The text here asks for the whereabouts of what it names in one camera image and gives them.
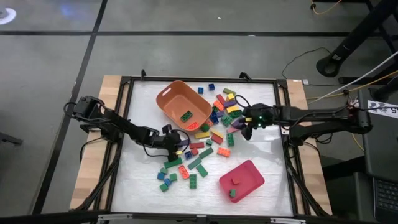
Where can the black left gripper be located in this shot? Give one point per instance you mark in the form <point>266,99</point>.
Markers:
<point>172,140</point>

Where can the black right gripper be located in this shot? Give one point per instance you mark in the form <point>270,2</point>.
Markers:
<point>261,115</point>

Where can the red-orange studded brick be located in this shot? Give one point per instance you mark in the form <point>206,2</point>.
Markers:
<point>192,126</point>

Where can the long green studded brick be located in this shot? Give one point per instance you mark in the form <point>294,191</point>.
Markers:
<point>230,140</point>
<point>193,181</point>
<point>186,116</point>

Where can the long yellow block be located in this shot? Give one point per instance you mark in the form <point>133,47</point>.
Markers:
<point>202,135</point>
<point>232,109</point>
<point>217,133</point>

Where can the long orange studded brick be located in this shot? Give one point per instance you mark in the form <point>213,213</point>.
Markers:
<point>183,171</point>

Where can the orange plastic bin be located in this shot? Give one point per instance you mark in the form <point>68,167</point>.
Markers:
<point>177,99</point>

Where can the pink plastic tray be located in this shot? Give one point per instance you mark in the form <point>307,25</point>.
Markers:
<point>245,174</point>

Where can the small red block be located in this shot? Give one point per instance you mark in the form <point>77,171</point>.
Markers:
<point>194,151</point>
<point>235,180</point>

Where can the small green block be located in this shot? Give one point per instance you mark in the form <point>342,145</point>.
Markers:
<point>173,177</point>
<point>163,170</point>
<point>163,187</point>
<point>232,193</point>
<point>209,142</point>

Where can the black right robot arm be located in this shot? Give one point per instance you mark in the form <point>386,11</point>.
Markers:
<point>311,113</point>

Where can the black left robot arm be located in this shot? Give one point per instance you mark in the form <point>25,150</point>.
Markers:
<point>124,126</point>

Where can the long purple block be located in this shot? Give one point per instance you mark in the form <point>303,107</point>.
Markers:
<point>230,103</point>
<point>184,142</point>
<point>237,124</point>

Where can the long pink block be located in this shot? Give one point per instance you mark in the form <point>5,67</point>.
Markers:
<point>232,130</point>

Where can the dark green studded brick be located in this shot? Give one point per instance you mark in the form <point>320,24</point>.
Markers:
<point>236,114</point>

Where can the long red block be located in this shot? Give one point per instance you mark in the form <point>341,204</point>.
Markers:
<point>196,145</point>
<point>216,139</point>
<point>221,99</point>

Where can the small purple block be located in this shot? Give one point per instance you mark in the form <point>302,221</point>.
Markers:
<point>220,114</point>

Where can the small blue block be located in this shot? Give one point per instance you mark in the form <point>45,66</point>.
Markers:
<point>167,182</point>
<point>160,176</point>

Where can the small yellow block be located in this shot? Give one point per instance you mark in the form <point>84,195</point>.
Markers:
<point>230,96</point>

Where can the small green studded brick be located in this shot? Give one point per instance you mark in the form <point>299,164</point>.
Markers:
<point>214,109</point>

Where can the long olive green block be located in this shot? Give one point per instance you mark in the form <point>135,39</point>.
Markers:
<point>229,91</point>

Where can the small blue studded brick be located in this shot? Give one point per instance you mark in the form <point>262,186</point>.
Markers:
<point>211,86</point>
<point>200,90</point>

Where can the black equipment case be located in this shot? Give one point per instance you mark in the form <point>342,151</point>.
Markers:
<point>382,149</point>

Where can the white printed label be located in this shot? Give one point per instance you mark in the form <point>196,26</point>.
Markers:
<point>382,109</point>

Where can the black stand leg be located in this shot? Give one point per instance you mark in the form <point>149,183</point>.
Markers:
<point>357,34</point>

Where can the black keyboard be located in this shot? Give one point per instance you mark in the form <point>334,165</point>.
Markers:
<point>387,199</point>

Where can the black metal table frame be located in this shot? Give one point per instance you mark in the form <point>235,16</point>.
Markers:
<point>264,80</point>

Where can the black frame clamp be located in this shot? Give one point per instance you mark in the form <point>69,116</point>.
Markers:
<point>245,75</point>
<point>143,74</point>

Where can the silver metal bracket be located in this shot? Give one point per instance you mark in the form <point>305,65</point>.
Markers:
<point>115,216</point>
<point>287,221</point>

